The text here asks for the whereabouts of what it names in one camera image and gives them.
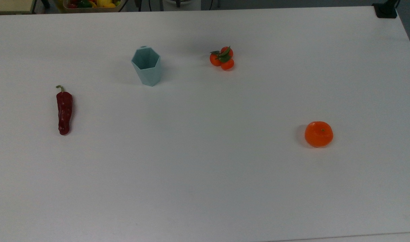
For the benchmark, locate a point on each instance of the teal faceted plastic mug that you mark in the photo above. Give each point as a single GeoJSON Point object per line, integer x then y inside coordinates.
{"type": "Point", "coordinates": [147, 69]}

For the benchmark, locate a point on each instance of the small tangerine cluster with leaves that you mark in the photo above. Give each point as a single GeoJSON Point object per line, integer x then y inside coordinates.
{"type": "Point", "coordinates": [222, 58]}

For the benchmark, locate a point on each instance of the large orange mandarin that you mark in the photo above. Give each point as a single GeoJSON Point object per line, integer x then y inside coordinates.
{"type": "Point", "coordinates": [319, 134]}

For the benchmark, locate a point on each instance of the red chili pepper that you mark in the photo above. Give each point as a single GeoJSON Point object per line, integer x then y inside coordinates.
{"type": "Point", "coordinates": [64, 111]}

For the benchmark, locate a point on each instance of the bin of toy vegetables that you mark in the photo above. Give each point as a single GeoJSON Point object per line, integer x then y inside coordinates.
{"type": "Point", "coordinates": [90, 5]}

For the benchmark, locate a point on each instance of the black clamp base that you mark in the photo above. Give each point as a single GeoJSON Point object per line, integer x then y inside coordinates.
{"type": "Point", "coordinates": [385, 10]}

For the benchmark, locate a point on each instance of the wooden side table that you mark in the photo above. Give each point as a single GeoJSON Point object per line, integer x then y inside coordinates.
{"type": "Point", "coordinates": [11, 6]}

